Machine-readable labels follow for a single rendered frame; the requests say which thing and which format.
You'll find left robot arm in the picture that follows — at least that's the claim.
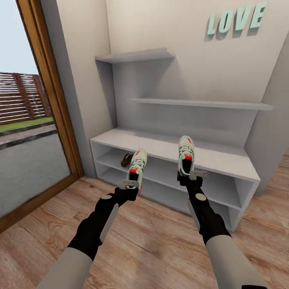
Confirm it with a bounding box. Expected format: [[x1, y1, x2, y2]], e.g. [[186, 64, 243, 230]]
[[35, 179, 139, 289]]

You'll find gym shoe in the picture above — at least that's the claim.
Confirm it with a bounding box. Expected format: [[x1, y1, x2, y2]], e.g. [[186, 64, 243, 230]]
[[127, 148, 147, 196], [178, 135, 195, 176]]

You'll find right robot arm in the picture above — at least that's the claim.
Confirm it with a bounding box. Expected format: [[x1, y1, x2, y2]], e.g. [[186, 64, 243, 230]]
[[177, 171, 272, 289]]

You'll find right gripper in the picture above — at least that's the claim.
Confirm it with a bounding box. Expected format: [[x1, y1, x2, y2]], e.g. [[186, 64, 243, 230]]
[[177, 173, 203, 190]]

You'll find sandal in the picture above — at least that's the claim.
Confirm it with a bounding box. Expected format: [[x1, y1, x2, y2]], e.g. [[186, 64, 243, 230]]
[[121, 155, 134, 167]]

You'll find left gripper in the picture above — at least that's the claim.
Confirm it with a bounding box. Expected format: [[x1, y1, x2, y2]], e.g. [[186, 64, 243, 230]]
[[115, 187, 138, 204]]

